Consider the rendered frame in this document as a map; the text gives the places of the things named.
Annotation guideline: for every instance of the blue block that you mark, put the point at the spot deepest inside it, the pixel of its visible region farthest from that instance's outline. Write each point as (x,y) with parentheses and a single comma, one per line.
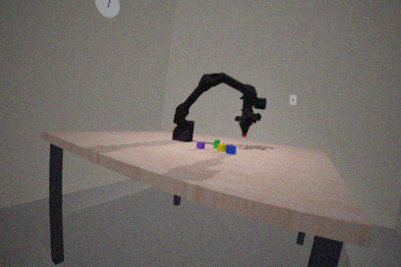
(230,149)

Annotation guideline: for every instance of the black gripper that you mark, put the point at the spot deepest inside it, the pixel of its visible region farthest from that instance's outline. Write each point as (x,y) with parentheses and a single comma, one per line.
(245,121)

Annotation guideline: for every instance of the yellow cube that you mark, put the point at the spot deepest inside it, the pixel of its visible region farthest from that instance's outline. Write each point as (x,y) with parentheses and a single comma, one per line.
(221,147)

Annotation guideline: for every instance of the purple cube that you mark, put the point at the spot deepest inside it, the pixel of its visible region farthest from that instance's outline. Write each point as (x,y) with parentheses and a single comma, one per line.
(200,145)

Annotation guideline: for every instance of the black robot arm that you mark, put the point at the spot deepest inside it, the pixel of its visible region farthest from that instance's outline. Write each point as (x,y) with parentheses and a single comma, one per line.
(209,80)

